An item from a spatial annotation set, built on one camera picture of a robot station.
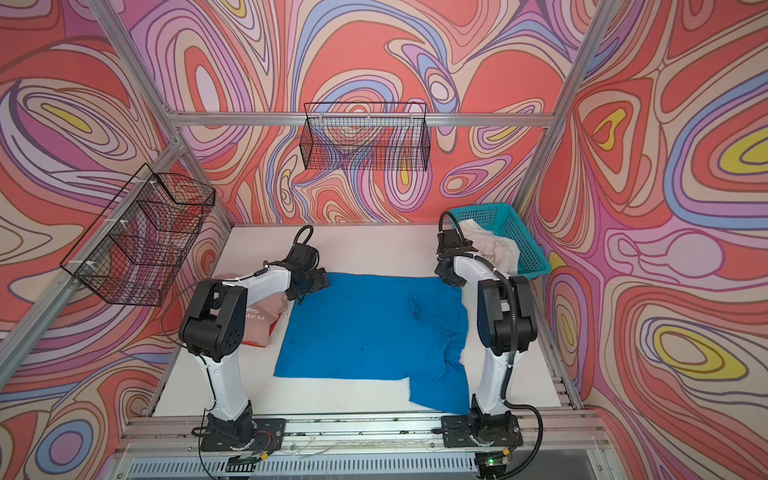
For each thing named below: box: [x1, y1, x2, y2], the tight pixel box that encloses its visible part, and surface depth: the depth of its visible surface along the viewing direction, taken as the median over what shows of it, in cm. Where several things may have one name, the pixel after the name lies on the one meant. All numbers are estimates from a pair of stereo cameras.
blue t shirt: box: [274, 273, 470, 415], surface depth 89 cm
